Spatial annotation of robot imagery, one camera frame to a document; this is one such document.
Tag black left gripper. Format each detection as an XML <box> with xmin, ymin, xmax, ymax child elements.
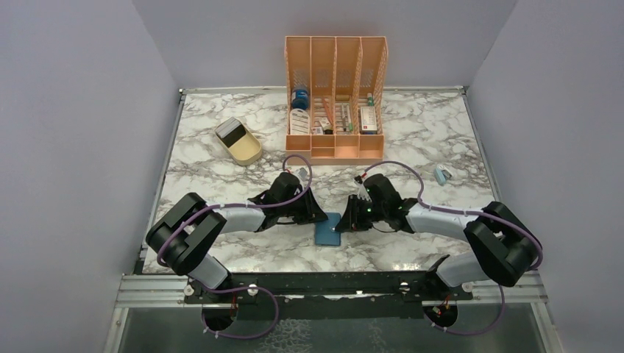
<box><xmin>278</xmin><ymin>187</ymin><xmax>327</xmax><ymax>225</ymax></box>

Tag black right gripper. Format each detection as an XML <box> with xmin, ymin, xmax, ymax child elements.
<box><xmin>336</xmin><ymin>193</ymin><xmax>386</xmax><ymax>232</ymax></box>

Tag teal leather card holder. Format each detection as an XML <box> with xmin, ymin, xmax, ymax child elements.
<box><xmin>314</xmin><ymin>213</ymin><xmax>341</xmax><ymax>246</ymax></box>

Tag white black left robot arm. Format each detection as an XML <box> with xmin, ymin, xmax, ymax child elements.
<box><xmin>146</xmin><ymin>171</ymin><xmax>328</xmax><ymax>302</ymax></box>

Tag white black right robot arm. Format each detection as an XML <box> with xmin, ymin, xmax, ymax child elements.
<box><xmin>335</xmin><ymin>174</ymin><xmax>541</xmax><ymax>299</ymax></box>

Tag white rounded label card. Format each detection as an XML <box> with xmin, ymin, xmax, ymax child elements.
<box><xmin>288</xmin><ymin>108</ymin><xmax>311</xmax><ymax>135</ymax></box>

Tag silver credit card in tray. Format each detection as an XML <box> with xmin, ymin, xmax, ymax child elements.
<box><xmin>215</xmin><ymin>118</ymin><xmax>246</xmax><ymax>146</ymax></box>

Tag light blue small clip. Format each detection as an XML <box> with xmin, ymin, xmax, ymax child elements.
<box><xmin>433</xmin><ymin>164</ymin><xmax>453</xmax><ymax>186</ymax></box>

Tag beige oval tray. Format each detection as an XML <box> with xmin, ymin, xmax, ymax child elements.
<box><xmin>215</xmin><ymin>122</ymin><xmax>263</xmax><ymax>166</ymax></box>

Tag white red box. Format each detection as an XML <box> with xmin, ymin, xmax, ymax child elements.
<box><xmin>359</xmin><ymin>106</ymin><xmax>378</xmax><ymax>135</ymax></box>

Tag pens in organizer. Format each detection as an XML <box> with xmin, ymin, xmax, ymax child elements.
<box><xmin>338</xmin><ymin>102</ymin><xmax>353</xmax><ymax>134</ymax></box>

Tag blue tape roll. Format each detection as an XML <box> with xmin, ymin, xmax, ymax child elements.
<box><xmin>291</xmin><ymin>88</ymin><xmax>310</xmax><ymax>110</ymax></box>

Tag orange desk file organizer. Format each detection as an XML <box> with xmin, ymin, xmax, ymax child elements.
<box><xmin>284</xmin><ymin>36</ymin><xmax>389</xmax><ymax>165</ymax></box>

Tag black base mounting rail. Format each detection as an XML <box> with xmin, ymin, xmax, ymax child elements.
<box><xmin>184</xmin><ymin>271</ymin><xmax>473</xmax><ymax>320</ymax></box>

